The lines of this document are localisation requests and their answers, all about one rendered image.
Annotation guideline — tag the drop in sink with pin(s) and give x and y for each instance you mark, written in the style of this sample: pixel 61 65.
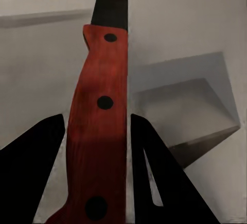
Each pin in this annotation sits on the drop in sink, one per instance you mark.
pixel 41 59

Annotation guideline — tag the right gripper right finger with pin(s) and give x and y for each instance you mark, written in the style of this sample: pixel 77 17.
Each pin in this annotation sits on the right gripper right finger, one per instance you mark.
pixel 182 202

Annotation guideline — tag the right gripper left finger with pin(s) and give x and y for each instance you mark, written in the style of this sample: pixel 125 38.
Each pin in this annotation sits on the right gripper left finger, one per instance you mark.
pixel 25 166

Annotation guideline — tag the parer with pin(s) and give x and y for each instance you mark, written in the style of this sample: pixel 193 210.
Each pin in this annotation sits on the parer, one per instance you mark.
pixel 96 143

